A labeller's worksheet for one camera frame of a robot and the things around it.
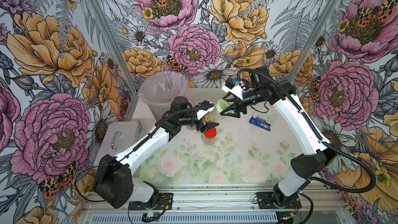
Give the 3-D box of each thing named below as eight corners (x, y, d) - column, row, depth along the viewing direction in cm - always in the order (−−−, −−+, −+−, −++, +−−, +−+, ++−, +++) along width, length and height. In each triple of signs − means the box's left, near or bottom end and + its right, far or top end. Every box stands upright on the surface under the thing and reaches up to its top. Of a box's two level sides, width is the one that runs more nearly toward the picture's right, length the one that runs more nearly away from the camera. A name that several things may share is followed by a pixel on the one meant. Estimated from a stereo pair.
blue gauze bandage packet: (248, 122, 105) (249, 120, 103) (250, 117, 107) (251, 114, 105) (269, 131, 101) (271, 128, 98) (271, 125, 103) (272, 123, 101)
